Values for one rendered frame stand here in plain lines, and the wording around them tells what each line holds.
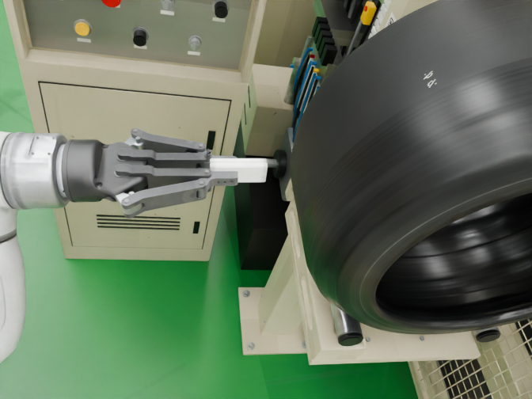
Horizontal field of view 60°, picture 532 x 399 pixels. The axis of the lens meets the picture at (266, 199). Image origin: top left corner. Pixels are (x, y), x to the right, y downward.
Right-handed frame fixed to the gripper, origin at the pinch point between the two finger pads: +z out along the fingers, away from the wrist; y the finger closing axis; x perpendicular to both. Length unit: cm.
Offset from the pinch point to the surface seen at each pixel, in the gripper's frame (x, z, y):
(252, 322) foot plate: 122, 13, 33
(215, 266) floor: 121, 0, 58
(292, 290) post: 87, 23, 28
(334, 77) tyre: -5.4, 13.4, 12.0
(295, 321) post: 112, 28, 28
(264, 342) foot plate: 123, 17, 25
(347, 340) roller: 32.7, 20.0, -9.8
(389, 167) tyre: -7.4, 15.8, -6.3
